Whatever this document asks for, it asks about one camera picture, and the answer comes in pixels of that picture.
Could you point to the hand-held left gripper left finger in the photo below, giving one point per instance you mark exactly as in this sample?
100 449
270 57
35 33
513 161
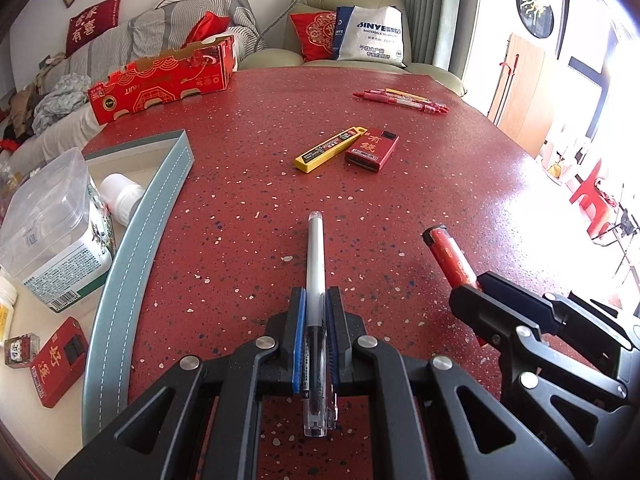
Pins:
300 340

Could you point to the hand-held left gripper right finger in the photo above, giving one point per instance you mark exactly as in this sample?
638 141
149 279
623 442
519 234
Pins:
331 340

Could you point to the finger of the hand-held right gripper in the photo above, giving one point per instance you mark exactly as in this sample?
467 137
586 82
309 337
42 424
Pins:
530 360
575 315

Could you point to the silver pen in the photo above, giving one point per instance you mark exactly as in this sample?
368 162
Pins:
315 260

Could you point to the red tube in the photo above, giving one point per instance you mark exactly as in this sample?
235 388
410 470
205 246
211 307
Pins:
447 255

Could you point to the grey-blue leather tray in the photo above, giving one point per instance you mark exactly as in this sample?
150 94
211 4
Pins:
130 260

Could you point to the red box gold characters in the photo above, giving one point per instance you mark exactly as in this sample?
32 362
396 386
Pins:
57 365

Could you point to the small dark red bottle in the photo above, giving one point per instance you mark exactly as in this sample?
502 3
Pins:
21 350

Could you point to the clear plastic container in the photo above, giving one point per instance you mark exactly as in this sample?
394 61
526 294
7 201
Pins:
45 210

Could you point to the red plastic chair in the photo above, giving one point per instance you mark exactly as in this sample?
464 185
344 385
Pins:
592 200

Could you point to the yellow blade box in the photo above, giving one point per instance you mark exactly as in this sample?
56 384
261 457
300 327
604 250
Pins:
327 150

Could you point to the red box black characters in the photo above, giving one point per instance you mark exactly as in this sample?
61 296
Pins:
372 149

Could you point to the wooden board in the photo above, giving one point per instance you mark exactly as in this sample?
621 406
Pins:
530 100

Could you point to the white plastic bottle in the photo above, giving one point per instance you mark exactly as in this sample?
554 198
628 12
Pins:
122 197

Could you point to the red pen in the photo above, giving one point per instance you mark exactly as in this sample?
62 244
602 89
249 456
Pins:
375 96
425 106
415 101

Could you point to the yellow pen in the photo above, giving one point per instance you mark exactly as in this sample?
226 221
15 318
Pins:
407 94

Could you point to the beige armchair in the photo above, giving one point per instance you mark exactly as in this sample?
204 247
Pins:
435 72

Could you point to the white jar yellow label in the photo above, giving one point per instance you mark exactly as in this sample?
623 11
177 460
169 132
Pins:
6 315

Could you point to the red cardboard box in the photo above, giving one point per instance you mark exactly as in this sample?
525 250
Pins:
160 80

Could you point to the red embroidered cushion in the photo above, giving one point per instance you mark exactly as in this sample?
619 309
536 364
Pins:
312 35

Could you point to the white and blue tote bag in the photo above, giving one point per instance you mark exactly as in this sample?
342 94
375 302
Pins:
372 35

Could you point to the sofa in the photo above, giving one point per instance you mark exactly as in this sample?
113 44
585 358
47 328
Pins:
65 130

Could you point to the plain red cushion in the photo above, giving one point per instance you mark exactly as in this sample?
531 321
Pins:
210 27

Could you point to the green curtain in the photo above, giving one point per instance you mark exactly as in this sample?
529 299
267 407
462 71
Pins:
435 10

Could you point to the pile of clothes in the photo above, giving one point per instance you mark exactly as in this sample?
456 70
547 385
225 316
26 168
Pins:
60 100

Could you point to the grey striped blanket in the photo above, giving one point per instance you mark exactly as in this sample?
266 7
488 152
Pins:
150 25

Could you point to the red pillow white characters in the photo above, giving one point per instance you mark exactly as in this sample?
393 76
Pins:
92 22

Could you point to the round black wall art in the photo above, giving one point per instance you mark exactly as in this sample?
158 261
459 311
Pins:
535 10

